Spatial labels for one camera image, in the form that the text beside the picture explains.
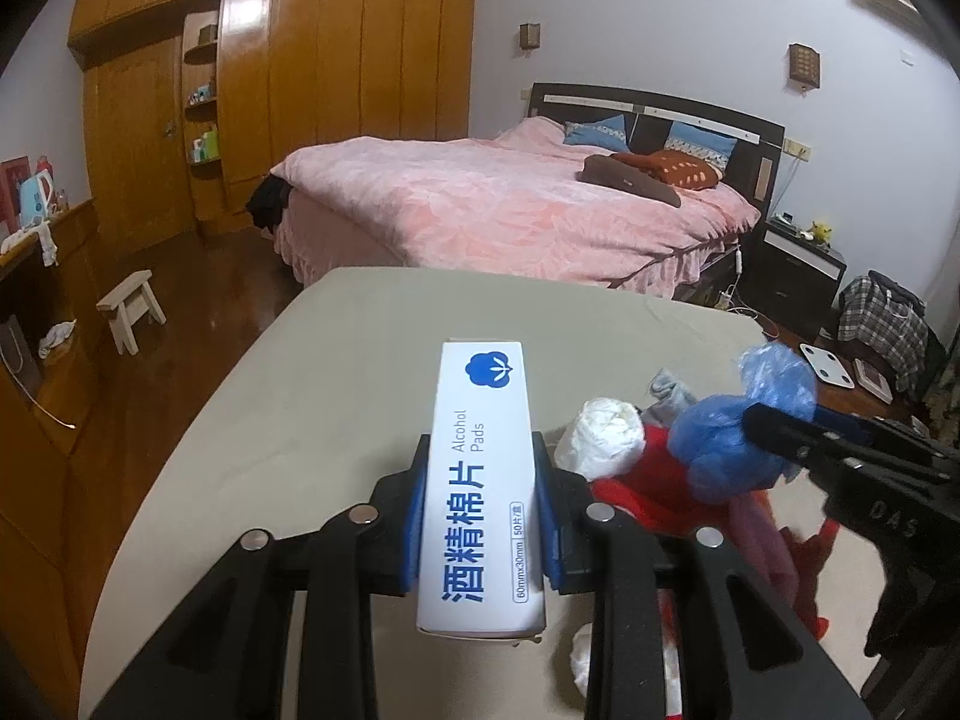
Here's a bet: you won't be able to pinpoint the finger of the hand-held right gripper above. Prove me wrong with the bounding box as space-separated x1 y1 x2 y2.
742 403 871 470

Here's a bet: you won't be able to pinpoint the wooden wardrobe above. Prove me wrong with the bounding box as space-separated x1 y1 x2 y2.
67 0 479 245

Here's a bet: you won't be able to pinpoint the brown book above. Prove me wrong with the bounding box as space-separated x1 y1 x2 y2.
853 358 893 400

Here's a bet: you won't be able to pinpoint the bed with pink cover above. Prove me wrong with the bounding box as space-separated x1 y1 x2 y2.
270 116 762 293

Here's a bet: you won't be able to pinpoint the wooden side cabinet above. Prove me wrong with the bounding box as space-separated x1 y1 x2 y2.
0 199 102 691

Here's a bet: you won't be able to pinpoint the red picture frame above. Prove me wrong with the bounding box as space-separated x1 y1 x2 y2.
0 157 31 241

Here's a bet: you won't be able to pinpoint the white alcohol pad box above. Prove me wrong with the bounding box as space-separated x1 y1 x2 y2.
416 340 547 642

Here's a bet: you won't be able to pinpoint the grey sock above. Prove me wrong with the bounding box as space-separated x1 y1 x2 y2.
649 369 700 421

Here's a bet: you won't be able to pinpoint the white power strip cable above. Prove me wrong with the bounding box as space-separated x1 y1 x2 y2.
716 247 781 335

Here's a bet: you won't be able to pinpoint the white crumpled cloth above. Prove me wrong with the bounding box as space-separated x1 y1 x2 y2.
37 320 77 359

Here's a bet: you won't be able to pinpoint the white bathroom scale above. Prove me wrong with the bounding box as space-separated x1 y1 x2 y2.
799 343 857 391

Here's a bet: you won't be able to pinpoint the dark nightstand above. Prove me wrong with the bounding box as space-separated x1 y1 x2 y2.
750 217 848 338

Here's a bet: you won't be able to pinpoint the rust dotted pillow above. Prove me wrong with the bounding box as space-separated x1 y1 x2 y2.
611 150 725 188

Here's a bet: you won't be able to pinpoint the dark wooden headboard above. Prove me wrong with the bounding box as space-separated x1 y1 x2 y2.
529 82 786 222

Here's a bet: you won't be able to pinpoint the brown pillow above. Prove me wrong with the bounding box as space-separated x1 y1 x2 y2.
576 155 683 209

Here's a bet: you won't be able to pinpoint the blue plastic bag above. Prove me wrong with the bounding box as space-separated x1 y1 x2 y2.
667 345 818 503

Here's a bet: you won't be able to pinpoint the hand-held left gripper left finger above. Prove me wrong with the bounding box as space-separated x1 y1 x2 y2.
90 431 436 720

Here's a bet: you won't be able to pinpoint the blue patterned pillow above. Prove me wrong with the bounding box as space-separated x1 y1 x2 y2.
664 121 740 170
562 114 631 151

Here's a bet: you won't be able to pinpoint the black clothes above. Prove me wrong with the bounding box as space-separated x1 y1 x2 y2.
247 172 293 235

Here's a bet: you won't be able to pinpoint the white crumpled plastic bag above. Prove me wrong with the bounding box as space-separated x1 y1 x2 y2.
553 397 646 479

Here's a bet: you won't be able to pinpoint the plaid bag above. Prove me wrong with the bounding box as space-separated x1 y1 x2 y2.
836 270 931 391

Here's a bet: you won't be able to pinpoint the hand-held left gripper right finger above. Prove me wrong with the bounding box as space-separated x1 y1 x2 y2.
529 431 875 720

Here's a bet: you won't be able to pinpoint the small white wooden stool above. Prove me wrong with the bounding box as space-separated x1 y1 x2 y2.
96 270 167 356

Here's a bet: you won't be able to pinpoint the blue and white box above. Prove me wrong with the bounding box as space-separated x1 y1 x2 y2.
19 172 59 230

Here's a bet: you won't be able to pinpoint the white crumpled tissue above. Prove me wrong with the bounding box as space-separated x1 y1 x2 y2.
568 622 602 700

